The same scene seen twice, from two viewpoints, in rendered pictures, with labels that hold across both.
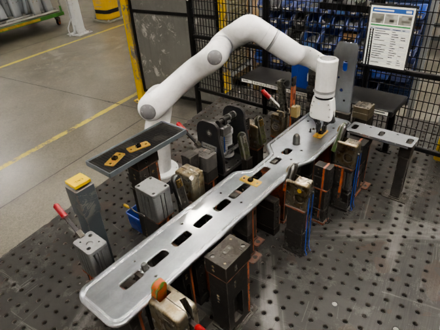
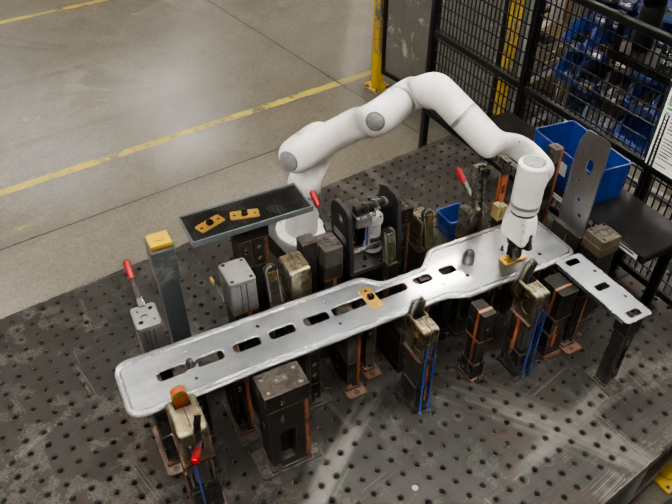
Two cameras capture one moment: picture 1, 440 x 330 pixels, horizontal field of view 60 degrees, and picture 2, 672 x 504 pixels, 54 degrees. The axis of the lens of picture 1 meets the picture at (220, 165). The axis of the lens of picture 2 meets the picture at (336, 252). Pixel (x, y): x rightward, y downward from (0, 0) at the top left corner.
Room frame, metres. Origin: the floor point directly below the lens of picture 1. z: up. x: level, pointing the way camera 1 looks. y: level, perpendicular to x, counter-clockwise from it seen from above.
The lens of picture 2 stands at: (-0.10, -0.50, 2.31)
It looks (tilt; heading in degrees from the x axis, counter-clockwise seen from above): 41 degrees down; 21
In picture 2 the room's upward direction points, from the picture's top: straight up
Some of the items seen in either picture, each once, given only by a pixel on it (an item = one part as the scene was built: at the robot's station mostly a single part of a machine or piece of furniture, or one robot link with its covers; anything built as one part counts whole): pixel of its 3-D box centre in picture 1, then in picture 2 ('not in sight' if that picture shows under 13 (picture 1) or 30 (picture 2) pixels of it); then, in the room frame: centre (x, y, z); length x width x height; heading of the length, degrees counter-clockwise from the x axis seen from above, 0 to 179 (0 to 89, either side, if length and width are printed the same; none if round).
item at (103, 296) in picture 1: (249, 185); (365, 303); (1.16, -0.10, 1.00); 1.38 x 0.22 x 0.02; 138
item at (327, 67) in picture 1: (326, 73); (530, 180); (1.50, -0.46, 1.28); 0.09 x 0.08 x 0.13; 167
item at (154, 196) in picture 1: (160, 230); (243, 322); (1.04, 0.23, 0.90); 0.13 x 0.10 x 0.41; 48
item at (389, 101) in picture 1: (315, 88); (565, 176); (1.98, -0.56, 1.01); 0.90 x 0.22 x 0.03; 48
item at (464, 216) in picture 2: (278, 145); (465, 249); (1.63, -0.30, 0.88); 0.07 x 0.06 x 0.35; 48
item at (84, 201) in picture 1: (95, 234); (172, 300); (1.03, 0.46, 0.92); 0.08 x 0.08 x 0.44; 48
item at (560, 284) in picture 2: (351, 166); (550, 316); (1.46, -0.61, 0.84); 0.11 x 0.10 x 0.28; 48
